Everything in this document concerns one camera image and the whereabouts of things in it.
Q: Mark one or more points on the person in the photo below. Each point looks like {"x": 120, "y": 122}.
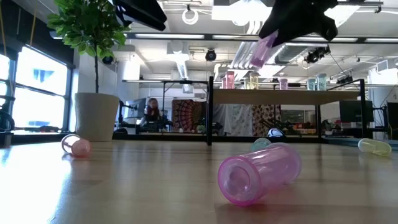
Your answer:
{"x": 152, "y": 110}

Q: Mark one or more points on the black ceiling spotlight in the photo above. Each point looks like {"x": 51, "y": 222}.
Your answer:
{"x": 317, "y": 55}

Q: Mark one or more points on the black background table frame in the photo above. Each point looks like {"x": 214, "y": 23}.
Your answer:
{"x": 186, "y": 81}

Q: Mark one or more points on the large glass window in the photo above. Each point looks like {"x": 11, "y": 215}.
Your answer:
{"x": 40, "y": 93}

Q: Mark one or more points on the brown patterned tapestry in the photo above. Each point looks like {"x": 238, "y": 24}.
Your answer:
{"x": 186, "y": 113}

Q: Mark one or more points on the floral patterned cloth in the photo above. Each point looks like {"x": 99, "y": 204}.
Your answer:
{"x": 264, "y": 118}

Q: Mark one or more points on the green leafy plant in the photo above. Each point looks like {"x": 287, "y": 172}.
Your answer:
{"x": 90, "y": 28}

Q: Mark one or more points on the long ceiling light strip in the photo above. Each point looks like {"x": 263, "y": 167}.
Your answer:
{"x": 169, "y": 36}
{"x": 236, "y": 37}

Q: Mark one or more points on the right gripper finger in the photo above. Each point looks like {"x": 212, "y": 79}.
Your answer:
{"x": 295, "y": 18}

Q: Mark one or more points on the white round plant pot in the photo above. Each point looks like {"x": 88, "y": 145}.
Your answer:
{"x": 96, "y": 118}

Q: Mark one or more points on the wooden shelf with black frame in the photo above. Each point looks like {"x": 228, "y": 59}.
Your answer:
{"x": 280, "y": 97}

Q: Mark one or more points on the white patterned cloth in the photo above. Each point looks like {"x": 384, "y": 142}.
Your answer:
{"x": 233, "y": 119}

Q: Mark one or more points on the black computer monitor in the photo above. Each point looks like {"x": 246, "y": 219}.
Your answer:
{"x": 356, "y": 110}

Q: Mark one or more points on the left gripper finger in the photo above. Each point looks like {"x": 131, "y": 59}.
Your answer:
{"x": 140, "y": 14}

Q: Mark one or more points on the black ceiling camera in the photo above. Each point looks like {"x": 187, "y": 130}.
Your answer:
{"x": 211, "y": 55}

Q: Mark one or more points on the black white round object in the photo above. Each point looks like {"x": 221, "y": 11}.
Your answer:
{"x": 275, "y": 133}

